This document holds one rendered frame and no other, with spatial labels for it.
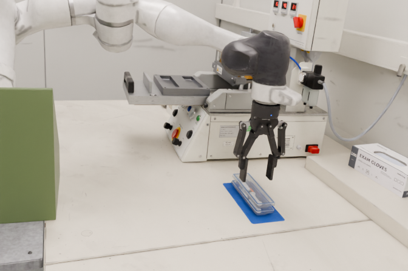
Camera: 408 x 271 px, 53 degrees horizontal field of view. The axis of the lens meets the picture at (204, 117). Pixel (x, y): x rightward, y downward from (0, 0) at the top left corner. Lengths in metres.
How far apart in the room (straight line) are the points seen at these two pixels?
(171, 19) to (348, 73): 0.89
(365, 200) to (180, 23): 0.73
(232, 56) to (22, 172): 0.58
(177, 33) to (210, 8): 1.85
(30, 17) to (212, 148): 0.70
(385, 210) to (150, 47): 2.09
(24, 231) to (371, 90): 1.29
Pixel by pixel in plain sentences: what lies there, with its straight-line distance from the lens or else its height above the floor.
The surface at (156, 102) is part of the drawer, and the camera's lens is 1.37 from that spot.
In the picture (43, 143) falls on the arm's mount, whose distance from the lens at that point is 1.01.
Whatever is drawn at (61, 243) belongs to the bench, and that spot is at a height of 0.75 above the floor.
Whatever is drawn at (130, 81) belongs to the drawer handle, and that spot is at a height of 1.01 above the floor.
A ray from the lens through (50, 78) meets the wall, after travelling 2.90.
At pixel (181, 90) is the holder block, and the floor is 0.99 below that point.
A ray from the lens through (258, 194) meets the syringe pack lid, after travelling 1.17.
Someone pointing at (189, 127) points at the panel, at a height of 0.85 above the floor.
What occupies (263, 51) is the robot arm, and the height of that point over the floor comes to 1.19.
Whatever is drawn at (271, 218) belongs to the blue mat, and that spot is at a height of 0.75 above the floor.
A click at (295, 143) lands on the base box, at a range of 1.53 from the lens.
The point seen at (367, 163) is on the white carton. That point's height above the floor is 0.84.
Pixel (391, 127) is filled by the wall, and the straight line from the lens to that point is 1.64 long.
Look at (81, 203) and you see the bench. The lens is 1.16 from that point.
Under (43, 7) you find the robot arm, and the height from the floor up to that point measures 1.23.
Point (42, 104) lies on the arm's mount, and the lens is 0.98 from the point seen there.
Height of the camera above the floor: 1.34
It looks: 18 degrees down
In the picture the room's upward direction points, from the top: 5 degrees clockwise
